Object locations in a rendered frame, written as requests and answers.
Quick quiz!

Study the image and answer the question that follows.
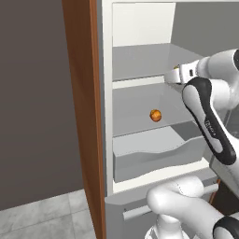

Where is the white fridge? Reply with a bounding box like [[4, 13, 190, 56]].
[[96, 0, 239, 239]]

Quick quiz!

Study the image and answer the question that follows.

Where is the white freezer drawer handle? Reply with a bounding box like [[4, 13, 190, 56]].
[[122, 183, 220, 222]]

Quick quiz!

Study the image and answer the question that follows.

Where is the grey freezer drawer front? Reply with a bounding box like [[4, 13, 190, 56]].
[[105, 175, 220, 239]]

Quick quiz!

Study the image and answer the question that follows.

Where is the orange peach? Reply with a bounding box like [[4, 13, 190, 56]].
[[148, 108, 162, 123]]

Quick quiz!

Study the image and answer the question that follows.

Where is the brown wooden cabinet panel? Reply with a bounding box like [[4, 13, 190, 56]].
[[61, 0, 107, 239]]

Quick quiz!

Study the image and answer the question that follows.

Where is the glass fridge shelf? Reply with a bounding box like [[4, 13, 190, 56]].
[[112, 43, 205, 82], [112, 82, 204, 138]]

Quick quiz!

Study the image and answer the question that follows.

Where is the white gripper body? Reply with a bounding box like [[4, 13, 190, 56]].
[[163, 63, 189, 86]]

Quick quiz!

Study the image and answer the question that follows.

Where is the grey fridge crisper drawer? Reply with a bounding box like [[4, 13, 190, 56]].
[[112, 125, 208, 184]]

